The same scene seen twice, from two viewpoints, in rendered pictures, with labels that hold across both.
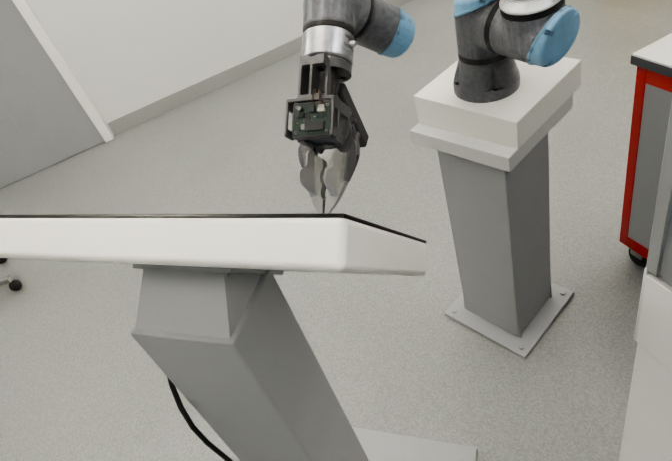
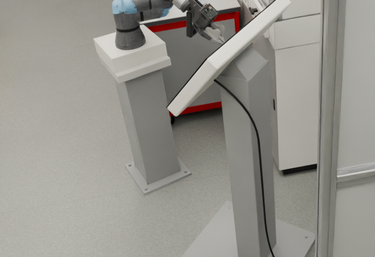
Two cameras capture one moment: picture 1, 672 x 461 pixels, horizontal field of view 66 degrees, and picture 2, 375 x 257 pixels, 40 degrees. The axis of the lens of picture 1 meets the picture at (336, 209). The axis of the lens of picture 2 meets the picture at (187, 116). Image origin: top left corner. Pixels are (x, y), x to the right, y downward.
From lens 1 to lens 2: 191 cm
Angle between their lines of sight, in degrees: 62
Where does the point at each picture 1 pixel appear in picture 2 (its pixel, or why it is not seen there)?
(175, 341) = (258, 72)
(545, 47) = not seen: hidden behind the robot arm
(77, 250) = (250, 35)
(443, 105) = (129, 54)
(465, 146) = (149, 65)
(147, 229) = (258, 19)
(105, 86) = not seen: outside the picture
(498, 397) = (205, 189)
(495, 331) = (170, 178)
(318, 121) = (213, 10)
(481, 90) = (140, 40)
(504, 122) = (159, 45)
